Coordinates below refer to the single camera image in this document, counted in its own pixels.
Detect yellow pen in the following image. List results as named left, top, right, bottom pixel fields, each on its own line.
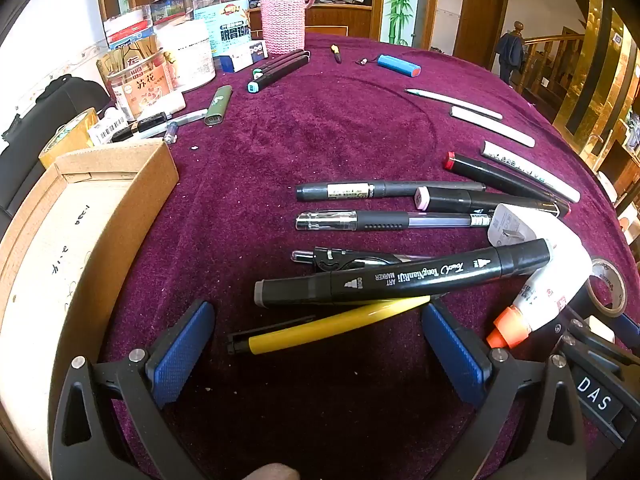
left=226, top=296, right=432, bottom=357

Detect black white pen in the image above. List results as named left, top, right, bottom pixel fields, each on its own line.
left=111, top=110, right=166, bottom=142

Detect black marker grey cap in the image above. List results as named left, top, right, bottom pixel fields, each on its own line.
left=254, top=238, right=552, bottom=308

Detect wooden door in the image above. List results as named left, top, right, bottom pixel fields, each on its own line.
left=452, top=0, right=511, bottom=68

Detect pink knitted bottle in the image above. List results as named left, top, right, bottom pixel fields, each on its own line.
left=262, top=0, right=313, bottom=56

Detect white charger plug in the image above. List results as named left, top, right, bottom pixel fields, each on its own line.
left=487, top=203, right=583, bottom=261

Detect blue white small box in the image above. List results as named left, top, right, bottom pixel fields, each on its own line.
left=219, top=40, right=268, bottom=73

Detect black clip pen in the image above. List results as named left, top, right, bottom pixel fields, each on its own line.
left=291, top=247, right=436, bottom=273

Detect white plastic tub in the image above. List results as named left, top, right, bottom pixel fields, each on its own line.
left=155, top=20, right=217, bottom=93

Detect short white pen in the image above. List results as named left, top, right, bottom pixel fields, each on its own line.
left=450, top=105, right=536, bottom=148

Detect black marker teal cap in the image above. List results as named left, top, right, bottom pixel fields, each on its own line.
left=252, top=49, right=306, bottom=78

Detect white barcode packet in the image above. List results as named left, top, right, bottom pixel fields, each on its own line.
left=87, top=108, right=128, bottom=145

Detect clear jar blue label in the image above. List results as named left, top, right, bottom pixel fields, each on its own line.
left=191, top=0, right=251, bottom=58

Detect silver pen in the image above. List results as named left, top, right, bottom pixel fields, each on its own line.
left=135, top=108, right=208, bottom=138

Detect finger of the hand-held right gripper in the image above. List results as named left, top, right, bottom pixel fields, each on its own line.
left=557, top=305, right=640, bottom=366

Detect grey black pen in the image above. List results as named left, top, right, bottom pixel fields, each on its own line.
left=296, top=180, right=486, bottom=202

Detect green lighter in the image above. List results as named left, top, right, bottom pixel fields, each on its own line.
left=204, top=85, right=233, bottom=127

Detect three black teal-capped markers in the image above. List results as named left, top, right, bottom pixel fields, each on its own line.
left=247, top=55, right=310, bottom=94

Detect white eraser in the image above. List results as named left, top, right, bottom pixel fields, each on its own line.
left=142, top=91, right=187, bottom=118

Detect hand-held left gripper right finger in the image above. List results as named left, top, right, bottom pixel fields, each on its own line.
left=421, top=300, right=588, bottom=480

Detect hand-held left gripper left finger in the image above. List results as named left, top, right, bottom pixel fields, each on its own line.
left=51, top=299, right=217, bottom=480

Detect shallow cardboard box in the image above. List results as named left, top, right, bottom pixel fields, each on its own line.
left=0, top=139, right=180, bottom=480

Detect black tape roll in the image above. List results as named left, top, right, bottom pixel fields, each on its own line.
left=585, top=258, right=628, bottom=317

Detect white printed marker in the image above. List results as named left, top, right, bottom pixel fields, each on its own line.
left=480, top=140, right=582, bottom=204

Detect black sofa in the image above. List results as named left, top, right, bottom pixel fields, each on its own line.
left=0, top=75, right=111, bottom=221

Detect clear jar red white label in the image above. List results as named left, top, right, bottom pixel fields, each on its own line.
left=103, top=5, right=153, bottom=51

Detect black marker pink cap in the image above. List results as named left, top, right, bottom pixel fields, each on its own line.
left=415, top=186, right=563, bottom=218

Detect glass jar orange label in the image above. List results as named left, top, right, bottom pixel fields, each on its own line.
left=106, top=49, right=176, bottom=121

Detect thin white pen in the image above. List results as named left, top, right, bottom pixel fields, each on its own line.
left=405, top=88, right=503, bottom=121

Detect wooden staircase railing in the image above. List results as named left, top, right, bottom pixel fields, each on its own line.
left=520, top=27, right=586, bottom=106

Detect black marker red cap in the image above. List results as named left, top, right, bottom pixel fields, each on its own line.
left=443, top=151, right=571, bottom=218

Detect yellow tape roll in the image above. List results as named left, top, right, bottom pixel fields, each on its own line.
left=39, top=108, right=99, bottom=170

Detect blue lighter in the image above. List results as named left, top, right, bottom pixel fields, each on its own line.
left=356, top=54, right=422, bottom=78

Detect white glue bottle orange cap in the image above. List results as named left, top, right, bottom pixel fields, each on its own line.
left=486, top=245, right=594, bottom=351

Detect clear gel pen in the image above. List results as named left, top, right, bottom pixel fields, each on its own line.
left=295, top=210, right=496, bottom=232

